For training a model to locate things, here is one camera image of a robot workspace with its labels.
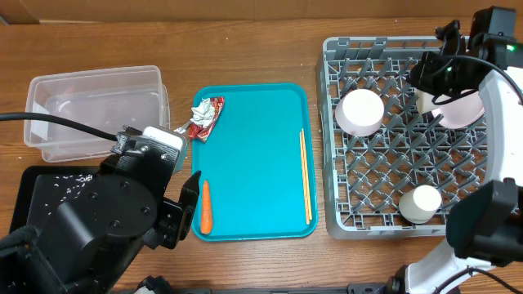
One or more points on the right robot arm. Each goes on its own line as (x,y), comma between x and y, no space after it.
(484,230)

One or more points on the wooden chopstick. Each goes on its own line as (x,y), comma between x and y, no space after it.
(304,176)
(308,186)

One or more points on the white paper cup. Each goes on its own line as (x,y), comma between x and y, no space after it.
(419,205)

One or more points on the orange carrot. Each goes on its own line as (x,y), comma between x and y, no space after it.
(206,221)

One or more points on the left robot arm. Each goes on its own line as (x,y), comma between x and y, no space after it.
(87,243)

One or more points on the clear plastic storage bin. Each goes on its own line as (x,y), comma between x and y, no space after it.
(105,99)

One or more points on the red foil wrapper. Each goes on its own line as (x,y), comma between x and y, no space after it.
(204,119)

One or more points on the teal serving tray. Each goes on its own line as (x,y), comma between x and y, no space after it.
(252,161)

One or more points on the white bowl with food scraps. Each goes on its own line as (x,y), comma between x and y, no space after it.
(360,112)

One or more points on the large white plate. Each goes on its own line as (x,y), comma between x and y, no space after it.
(460,113)

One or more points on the black plastic tray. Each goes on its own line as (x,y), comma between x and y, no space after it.
(27,210)

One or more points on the small white bowl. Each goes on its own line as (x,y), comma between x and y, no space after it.
(424,102)

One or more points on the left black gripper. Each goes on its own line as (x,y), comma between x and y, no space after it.
(175,216)

